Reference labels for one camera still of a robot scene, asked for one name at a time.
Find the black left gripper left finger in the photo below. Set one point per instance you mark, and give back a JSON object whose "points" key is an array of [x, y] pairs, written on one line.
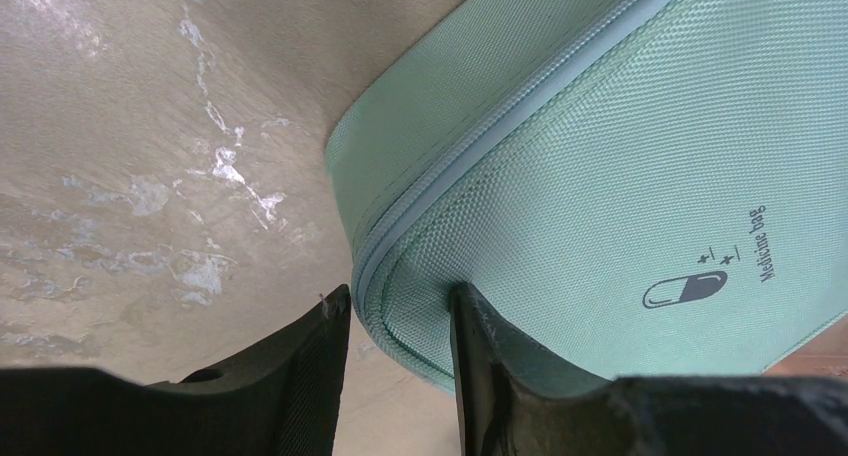
{"points": [[279, 396]]}

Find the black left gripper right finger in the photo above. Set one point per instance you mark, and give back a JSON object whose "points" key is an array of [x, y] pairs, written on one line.
{"points": [[516, 397]]}

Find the mint green storage case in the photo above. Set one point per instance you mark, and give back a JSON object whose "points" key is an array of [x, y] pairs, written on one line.
{"points": [[643, 186]]}

